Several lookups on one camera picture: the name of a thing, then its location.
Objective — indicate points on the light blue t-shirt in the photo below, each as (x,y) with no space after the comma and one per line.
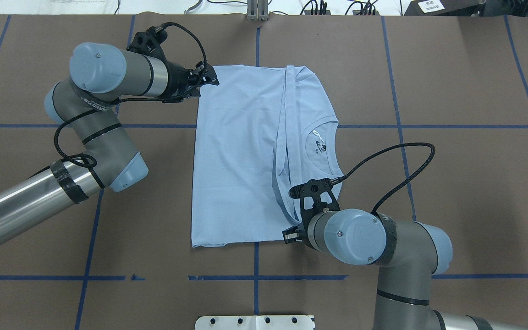
(259,132)

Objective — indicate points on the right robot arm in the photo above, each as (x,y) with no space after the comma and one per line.
(408,254)

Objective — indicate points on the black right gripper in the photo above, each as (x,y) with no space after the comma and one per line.
(290,235)

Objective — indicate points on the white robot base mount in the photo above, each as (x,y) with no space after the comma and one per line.
(256,322)

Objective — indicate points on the black box with label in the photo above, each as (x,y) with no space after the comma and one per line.
(444,8)

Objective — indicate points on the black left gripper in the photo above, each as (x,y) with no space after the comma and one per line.
(178,80)

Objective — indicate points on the grey aluminium frame post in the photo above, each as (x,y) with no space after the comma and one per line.
(257,10)

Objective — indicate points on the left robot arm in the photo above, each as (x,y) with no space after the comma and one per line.
(95,151)

